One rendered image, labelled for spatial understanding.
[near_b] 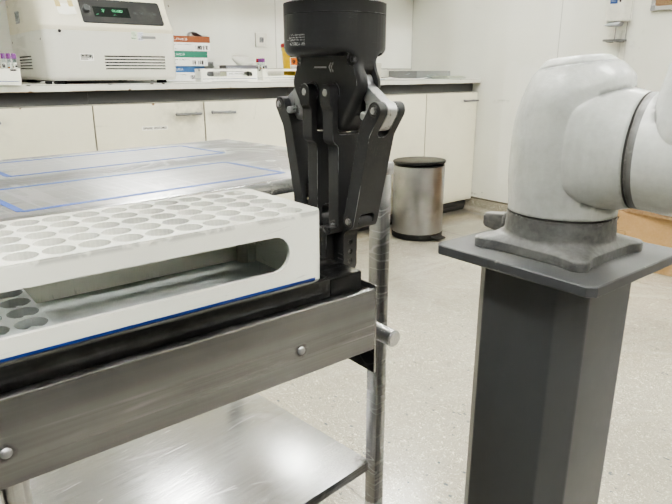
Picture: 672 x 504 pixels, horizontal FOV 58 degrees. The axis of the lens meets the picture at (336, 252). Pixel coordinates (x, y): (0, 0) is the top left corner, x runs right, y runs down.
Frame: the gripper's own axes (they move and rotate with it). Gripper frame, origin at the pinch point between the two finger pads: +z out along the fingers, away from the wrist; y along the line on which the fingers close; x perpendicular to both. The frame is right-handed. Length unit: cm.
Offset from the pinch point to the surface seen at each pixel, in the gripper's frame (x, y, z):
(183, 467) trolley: 7, -51, 52
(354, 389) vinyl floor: 80, -90, 80
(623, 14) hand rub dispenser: 300, -131, -44
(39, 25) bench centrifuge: 39, -234, -32
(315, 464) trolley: 25, -37, 52
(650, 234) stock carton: 268, -87, 61
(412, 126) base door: 247, -229, 18
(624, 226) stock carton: 267, -99, 59
